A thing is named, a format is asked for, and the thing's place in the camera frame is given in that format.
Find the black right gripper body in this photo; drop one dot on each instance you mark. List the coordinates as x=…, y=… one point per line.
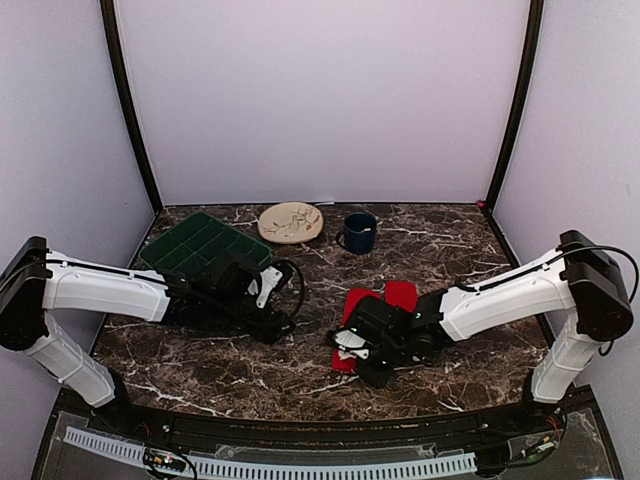
x=394, y=356

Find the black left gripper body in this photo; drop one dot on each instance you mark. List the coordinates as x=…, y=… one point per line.
x=227, y=311

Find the red santa sock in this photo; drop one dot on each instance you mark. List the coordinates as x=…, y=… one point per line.
x=343, y=362
x=401, y=294

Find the green divided plastic tray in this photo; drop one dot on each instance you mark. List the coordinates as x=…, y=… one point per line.
x=199, y=241

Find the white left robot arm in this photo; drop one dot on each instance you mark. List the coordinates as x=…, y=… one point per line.
x=39, y=281

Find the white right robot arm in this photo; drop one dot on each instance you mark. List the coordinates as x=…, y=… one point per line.
x=577, y=278

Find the beige floral ceramic plate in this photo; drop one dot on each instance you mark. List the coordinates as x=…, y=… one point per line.
x=290, y=223

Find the dark blue mug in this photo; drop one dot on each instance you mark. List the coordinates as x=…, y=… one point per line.
x=358, y=233

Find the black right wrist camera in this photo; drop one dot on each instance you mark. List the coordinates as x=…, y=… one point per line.
x=371, y=318

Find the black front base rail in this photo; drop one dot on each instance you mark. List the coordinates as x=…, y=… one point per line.
x=578, y=419

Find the white slotted cable duct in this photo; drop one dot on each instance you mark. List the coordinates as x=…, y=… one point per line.
x=165, y=464

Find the black left frame post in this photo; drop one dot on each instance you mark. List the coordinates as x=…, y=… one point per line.
x=126, y=101

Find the black frame post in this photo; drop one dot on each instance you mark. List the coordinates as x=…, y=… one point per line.
x=126, y=101
x=521, y=89

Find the black right frame post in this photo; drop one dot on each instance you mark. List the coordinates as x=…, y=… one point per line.
x=521, y=89

